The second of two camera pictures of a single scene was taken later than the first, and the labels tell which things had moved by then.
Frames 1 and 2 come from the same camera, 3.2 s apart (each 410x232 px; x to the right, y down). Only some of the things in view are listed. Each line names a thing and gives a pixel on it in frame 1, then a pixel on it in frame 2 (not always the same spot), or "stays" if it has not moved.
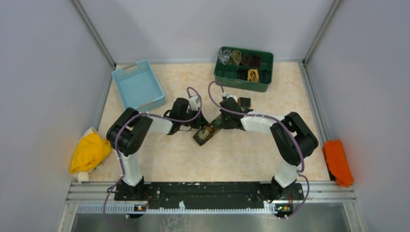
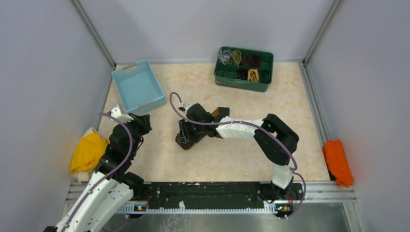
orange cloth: x=338 y=162 stays
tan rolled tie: x=236 y=57 stays
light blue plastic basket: x=139 y=86 stays
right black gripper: x=224 y=125 to x=189 y=118
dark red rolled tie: x=254 y=61 stays
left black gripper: x=200 y=121 to x=143 y=121
